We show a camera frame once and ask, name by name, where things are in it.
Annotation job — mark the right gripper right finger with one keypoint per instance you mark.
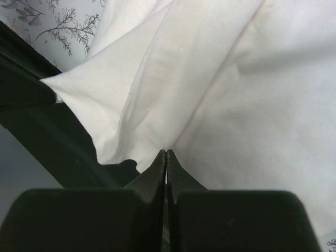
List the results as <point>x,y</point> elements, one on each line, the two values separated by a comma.
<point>233,220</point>

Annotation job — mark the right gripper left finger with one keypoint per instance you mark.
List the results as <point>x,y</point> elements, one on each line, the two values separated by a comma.
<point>90,219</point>

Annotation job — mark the floral table cloth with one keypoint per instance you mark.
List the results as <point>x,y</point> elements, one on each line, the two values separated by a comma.
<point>61,31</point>

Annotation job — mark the white t shirt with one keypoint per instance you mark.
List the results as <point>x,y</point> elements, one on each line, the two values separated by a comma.
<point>243,92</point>

